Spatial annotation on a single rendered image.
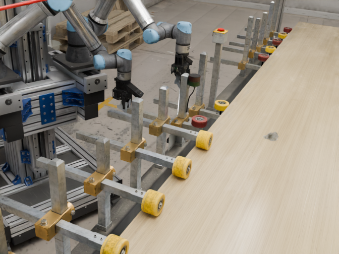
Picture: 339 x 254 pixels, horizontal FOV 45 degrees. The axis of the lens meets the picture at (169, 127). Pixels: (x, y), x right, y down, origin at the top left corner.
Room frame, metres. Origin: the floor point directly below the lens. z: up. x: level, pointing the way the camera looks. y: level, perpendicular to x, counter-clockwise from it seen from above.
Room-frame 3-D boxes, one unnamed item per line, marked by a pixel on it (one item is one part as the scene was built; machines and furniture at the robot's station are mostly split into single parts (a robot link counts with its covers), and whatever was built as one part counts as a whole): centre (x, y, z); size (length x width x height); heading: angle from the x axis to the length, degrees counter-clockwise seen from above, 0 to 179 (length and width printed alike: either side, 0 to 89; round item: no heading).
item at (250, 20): (3.07, -0.55, 0.93); 0.04 x 0.04 x 0.48; 67
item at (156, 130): (1.67, 0.04, 0.95); 0.14 x 0.06 x 0.05; 157
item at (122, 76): (2.01, 0.26, 1.05); 0.08 x 0.08 x 0.05
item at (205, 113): (2.13, -0.10, 0.82); 0.44 x 0.03 x 0.04; 67
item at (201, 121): (1.84, -0.15, 0.85); 0.08 x 0.08 x 0.11
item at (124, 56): (2.01, 0.26, 1.13); 0.09 x 0.08 x 0.11; 111
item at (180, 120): (1.90, -0.06, 0.85); 0.14 x 0.06 x 0.05; 157
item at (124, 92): (2.02, 0.27, 0.97); 0.09 x 0.08 x 0.12; 67
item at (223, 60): (3.05, -0.49, 0.80); 0.44 x 0.03 x 0.04; 67
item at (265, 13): (3.53, -0.75, 0.88); 0.04 x 0.04 x 0.48; 67
